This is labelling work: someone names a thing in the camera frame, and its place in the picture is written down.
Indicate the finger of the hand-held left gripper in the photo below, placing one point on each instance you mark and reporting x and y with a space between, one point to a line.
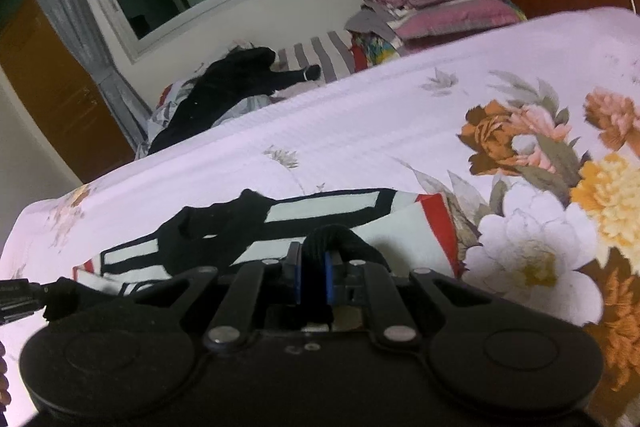
20 299
330 281
295 277

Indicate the striped knit sweater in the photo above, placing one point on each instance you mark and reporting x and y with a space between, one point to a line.
320 227

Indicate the person's left hand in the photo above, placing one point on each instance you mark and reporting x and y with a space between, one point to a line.
3 374

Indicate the bed with pink floral sheet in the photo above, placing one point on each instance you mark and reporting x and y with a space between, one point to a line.
350 122

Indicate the black clothing pile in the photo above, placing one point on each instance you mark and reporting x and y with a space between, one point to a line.
225 87

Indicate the brown wooden door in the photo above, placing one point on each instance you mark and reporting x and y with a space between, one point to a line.
55 97

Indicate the grey striped mattress sheet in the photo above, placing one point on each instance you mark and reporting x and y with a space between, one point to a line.
327 57

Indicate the colourful printed cloth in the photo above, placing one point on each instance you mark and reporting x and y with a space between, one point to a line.
375 49

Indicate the grey curtain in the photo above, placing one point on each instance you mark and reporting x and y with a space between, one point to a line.
70 7

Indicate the stack of pink grey bedding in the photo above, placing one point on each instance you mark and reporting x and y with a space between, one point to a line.
440 2

